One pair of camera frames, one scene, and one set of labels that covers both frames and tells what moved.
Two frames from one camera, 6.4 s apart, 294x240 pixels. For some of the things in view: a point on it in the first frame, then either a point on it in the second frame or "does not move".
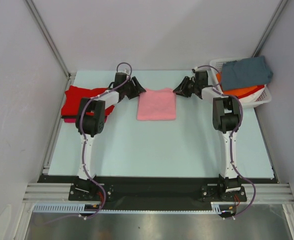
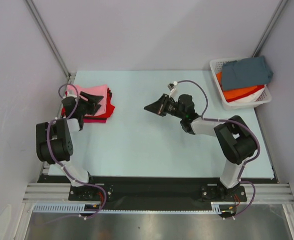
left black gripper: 137,90 to 91,102
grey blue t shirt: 246,73 does not move
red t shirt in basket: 258,88 does not move
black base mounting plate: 154,193 does not move
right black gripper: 188,85 to 163,105
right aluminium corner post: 270,28 does not move
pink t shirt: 156,104 to 98,90
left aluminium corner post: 47,34 does not move
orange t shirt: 237,92 does not move
